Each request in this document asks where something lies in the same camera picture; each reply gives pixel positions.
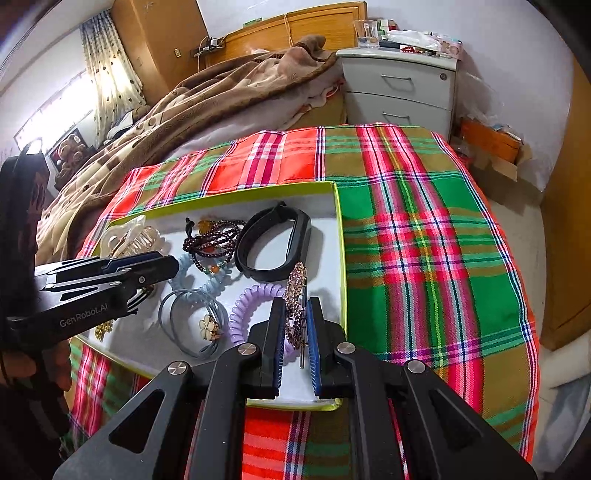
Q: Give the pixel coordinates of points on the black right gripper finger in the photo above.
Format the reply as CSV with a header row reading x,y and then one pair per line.
x,y
188,421
405,421

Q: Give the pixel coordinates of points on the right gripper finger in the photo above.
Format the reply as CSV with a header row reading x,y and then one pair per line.
x,y
147,272
129,262

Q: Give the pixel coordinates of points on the gold chain jewelry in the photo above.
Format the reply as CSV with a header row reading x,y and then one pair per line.
x,y
101,330

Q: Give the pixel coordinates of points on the rhinestone hair clip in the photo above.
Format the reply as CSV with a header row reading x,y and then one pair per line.
x,y
295,298

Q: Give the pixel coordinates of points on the left hand holding gripper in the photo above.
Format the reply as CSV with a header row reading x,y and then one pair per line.
x,y
17,365

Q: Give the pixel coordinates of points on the beige claw hair clip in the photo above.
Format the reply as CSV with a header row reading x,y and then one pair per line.
x,y
133,237

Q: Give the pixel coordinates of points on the black wristband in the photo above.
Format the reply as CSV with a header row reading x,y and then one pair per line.
x,y
272,242

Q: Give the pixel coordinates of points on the yellow-green shallow box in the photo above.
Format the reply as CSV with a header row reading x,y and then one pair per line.
x,y
210,306

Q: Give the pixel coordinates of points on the teddy bear picture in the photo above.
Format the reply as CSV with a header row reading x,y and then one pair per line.
x,y
69,151

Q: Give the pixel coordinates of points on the plaid red green cloth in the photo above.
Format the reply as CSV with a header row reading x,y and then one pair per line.
x,y
429,276

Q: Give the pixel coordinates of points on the spotted curtain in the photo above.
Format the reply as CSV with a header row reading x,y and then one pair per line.
x,y
117,87

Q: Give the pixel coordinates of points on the brown patterned blanket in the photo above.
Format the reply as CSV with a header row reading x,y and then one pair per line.
x,y
198,102

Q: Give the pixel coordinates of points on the wooden wardrobe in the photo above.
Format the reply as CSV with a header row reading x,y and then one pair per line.
x,y
158,37

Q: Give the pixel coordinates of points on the grey bedside cabinet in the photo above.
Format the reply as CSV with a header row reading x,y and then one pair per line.
x,y
390,86

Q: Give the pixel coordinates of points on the orange cardboard box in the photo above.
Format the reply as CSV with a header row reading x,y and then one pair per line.
x,y
499,149

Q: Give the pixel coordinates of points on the wooden headboard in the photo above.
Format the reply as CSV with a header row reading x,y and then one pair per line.
x,y
333,21

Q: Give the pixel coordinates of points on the clutter on cabinet top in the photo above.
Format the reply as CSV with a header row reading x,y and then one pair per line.
x,y
372,33

